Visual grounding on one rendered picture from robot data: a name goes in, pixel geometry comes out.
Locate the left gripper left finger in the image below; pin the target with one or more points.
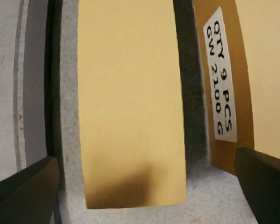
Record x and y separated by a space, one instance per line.
29 196

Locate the brown cardboard carton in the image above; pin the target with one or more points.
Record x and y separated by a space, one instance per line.
130 104
240 49

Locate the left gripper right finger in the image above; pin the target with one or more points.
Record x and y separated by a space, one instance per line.
259 177

